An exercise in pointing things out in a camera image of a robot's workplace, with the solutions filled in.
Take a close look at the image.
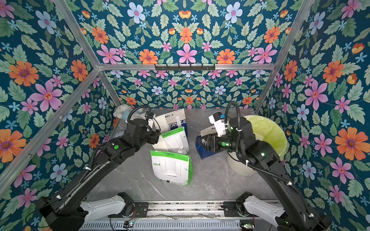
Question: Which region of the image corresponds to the yellow-green bin liner bag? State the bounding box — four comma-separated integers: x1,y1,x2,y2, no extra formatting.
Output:
244,115,289,161

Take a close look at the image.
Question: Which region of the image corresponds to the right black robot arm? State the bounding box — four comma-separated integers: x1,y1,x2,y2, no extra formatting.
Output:
198,102,330,231

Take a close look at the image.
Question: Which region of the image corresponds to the rear blue white bag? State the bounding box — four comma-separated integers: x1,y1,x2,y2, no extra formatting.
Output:
148,109,188,136

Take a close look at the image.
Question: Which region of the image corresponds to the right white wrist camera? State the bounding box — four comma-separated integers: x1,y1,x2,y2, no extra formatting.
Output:
209,112,226,137

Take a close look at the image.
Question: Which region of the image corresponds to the blue white bag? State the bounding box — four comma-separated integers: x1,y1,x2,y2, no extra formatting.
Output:
196,126,217,159
148,109,188,136

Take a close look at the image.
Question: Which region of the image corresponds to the white blue plush bear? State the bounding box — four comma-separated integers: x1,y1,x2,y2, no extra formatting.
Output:
113,105,145,121

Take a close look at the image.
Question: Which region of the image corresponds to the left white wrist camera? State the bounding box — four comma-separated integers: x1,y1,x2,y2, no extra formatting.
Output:
145,111,156,129

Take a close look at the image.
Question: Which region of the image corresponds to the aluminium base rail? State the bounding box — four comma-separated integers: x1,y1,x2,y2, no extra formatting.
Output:
67,200,290,220

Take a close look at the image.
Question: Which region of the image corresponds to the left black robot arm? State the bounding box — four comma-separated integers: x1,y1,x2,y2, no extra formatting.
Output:
35,105,161,231

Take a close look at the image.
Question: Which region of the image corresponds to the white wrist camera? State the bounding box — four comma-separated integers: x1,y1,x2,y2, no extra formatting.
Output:
209,112,226,137
145,111,156,129

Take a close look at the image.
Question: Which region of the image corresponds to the front green white bag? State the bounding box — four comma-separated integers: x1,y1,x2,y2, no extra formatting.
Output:
150,151,193,186

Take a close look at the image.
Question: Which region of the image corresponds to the green white bag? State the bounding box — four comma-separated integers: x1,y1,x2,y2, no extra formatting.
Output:
153,127,189,155
150,151,193,186

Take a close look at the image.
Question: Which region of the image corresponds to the right blue white bag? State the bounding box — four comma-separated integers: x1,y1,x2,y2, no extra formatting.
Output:
196,126,217,159

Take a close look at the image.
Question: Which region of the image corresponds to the middle green white bag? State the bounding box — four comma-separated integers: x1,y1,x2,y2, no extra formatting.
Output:
153,127,189,155

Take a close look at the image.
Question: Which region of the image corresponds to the white trash bin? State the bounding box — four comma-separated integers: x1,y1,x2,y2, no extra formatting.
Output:
227,152,257,177

